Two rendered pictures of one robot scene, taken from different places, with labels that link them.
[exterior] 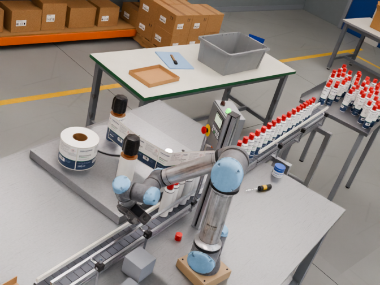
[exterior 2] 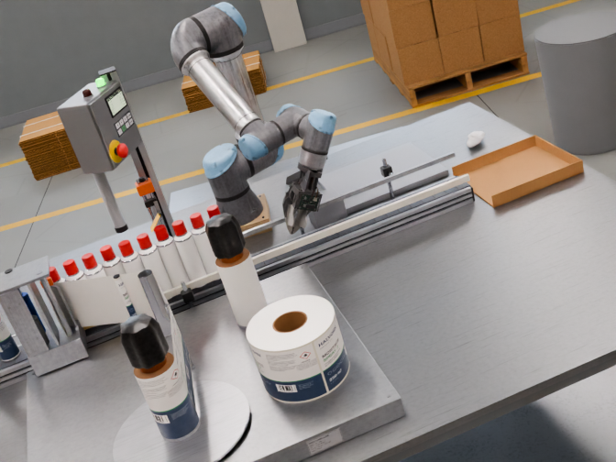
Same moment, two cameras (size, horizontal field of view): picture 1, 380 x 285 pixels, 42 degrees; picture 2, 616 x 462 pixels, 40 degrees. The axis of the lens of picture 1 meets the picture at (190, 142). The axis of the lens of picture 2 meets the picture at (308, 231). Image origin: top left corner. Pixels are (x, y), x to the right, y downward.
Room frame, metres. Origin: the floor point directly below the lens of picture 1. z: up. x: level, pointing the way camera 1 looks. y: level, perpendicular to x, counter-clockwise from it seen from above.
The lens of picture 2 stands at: (3.08, 1.82, 2.03)
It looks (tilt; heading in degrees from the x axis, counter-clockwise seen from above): 28 degrees down; 231
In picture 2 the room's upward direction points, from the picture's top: 16 degrees counter-clockwise
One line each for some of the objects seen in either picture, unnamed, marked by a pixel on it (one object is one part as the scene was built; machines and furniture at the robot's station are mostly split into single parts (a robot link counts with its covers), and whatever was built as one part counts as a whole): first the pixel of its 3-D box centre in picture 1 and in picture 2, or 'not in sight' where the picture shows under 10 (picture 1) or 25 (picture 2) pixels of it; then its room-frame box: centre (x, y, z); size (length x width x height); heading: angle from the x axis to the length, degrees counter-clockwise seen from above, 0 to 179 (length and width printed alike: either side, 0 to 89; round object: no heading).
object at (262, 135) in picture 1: (259, 140); not in sight; (2.79, -0.42, 0.98); 0.05 x 0.05 x 0.20
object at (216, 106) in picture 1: (223, 126); (102, 126); (2.09, -0.13, 1.38); 0.17 x 0.10 x 0.19; 27
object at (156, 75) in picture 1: (154, 75); not in sight; (3.66, 0.42, 0.82); 0.34 x 0.24 x 0.04; 146
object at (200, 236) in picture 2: (172, 193); (206, 247); (2.00, 0.01, 0.98); 0.05 x 0.05 x 0.20
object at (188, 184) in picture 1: (185, 187); (170, 258); (2.09, -0.04, 0.98); 0.05 x 0.05 x 0.20
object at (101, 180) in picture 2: not in sight; (108, 197); (2.13, -0.17, 1.18); 0.04 x 0.04 x 0.21
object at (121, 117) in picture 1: (117, 118); (159, 376); (2.47, 0.44, 1.04); 0.09 x 0.09 x 0.29
